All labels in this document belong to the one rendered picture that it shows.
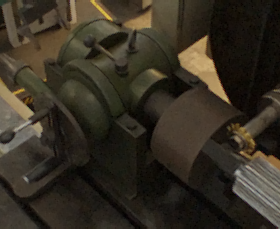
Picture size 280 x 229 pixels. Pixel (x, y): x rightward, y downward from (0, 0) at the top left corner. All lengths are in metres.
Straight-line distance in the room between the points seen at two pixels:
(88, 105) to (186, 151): 0.24
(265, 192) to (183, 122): 0.21
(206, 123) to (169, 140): 0.08
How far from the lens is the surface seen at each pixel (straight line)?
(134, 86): 1.24
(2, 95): 2.04
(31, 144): 1.49
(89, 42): 1.24
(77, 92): 1.23
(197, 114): 1.14
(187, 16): 1.48
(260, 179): 1.13
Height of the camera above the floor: 2.15
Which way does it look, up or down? 49 degrees down
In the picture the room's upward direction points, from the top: straight up
